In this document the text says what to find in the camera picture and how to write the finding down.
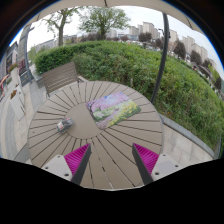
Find thin-crowned tree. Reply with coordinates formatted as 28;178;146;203
43;7;82;48

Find beige parasol canopy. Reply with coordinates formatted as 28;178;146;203
29;0;205;35

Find tall grey sign pillar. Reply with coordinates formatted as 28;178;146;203
17;24;36;88

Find white square planter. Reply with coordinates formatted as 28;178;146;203
8;89;26;121

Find dense-crowned green tree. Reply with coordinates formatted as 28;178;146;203
78;6;131;41

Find dark curved parasol pole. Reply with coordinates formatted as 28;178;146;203
149;12;171;105

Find grey computer mouse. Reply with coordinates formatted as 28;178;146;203
56;117;75;134

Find group of beige apartment buildings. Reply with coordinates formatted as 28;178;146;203
128;21;210;65

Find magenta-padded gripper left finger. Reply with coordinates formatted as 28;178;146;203
40;143;93;186

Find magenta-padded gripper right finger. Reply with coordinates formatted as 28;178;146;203
131;143;184;186

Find brown slatted outdoor chair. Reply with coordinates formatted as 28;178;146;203
41;61;85;98

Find flower landscape print mouse pad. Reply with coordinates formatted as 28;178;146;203
85;91;142;131

